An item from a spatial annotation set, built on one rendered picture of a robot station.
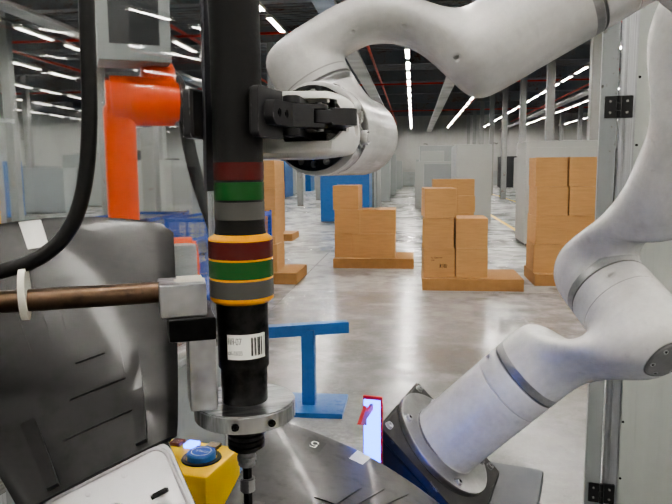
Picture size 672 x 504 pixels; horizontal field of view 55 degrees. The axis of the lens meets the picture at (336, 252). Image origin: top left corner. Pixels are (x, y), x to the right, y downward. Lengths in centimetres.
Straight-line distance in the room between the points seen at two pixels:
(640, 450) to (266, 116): 209
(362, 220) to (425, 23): 902
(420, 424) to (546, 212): 746
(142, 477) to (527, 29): 49
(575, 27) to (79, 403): 53
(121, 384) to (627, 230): 66
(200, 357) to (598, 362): 63
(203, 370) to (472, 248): 757
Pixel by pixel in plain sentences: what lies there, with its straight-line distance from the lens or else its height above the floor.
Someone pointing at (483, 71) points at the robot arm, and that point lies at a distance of 64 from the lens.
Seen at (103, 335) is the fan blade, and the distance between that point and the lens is 51.
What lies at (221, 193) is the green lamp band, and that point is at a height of 145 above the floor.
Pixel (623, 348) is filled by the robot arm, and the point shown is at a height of 123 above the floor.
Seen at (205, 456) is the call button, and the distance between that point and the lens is 94.
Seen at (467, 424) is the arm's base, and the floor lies 108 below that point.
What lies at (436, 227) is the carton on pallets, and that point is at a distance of 790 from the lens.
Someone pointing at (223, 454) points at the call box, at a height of 107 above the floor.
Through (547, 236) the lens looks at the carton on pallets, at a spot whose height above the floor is 61.
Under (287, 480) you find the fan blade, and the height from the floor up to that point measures 118.
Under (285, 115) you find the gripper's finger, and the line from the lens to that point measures 44.
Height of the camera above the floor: 147
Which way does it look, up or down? 7 degrees down
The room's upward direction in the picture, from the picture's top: 1 degrees counter-clockwise
